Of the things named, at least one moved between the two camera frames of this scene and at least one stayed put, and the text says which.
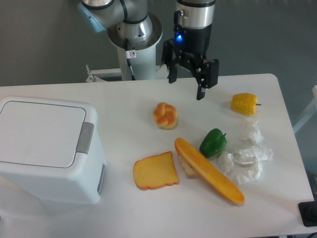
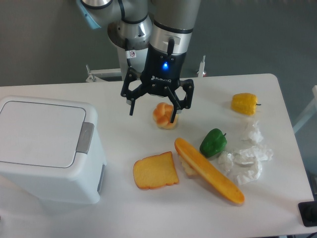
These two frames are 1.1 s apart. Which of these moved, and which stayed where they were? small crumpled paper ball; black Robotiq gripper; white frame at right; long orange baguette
Moved: black Robotiq gripper
Stayed: long orange baguette; small crumpled paper ball; white frame at right
